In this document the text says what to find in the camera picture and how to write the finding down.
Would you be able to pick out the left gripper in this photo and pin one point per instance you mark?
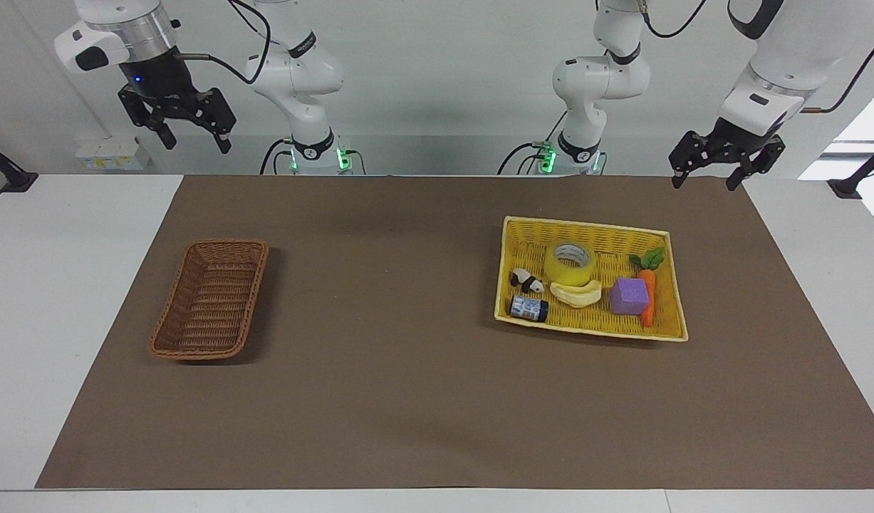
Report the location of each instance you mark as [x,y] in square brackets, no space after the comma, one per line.
[744,137]

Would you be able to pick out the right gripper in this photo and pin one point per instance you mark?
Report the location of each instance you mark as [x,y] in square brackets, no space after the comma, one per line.
[155,78]

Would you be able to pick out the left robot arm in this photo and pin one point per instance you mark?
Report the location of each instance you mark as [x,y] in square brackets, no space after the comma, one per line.
[600,78]

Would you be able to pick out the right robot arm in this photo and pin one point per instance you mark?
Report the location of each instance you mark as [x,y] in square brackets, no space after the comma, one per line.
[301,71]

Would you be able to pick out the brown wicker basket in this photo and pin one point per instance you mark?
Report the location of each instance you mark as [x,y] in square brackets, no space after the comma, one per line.
[212,299]

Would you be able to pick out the yellow tape roll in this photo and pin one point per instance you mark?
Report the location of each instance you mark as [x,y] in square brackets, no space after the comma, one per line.
[561,269]

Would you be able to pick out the yellow plastic basket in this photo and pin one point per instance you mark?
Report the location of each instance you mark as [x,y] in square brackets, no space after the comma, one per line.
[600,324]

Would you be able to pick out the black stand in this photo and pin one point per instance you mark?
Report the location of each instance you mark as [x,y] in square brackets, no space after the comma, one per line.
[6,171]
[860,174]

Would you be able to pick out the toy carrot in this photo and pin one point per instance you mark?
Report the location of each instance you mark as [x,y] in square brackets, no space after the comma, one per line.
[648,281]

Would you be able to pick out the purple foam cube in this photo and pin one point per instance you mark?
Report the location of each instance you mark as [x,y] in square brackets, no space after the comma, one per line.
[630,298]

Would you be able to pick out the toy banana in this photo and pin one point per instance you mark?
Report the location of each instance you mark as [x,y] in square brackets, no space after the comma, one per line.
[575,296]

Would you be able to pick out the panda toy figure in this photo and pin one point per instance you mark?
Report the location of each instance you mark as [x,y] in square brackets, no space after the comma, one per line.
[528,282]

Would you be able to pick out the small blue-labelled bottle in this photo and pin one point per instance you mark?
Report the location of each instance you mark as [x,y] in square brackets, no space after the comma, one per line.
[528,308]

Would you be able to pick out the white wall socket box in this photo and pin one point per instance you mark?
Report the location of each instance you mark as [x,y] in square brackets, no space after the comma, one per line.
[112,153]

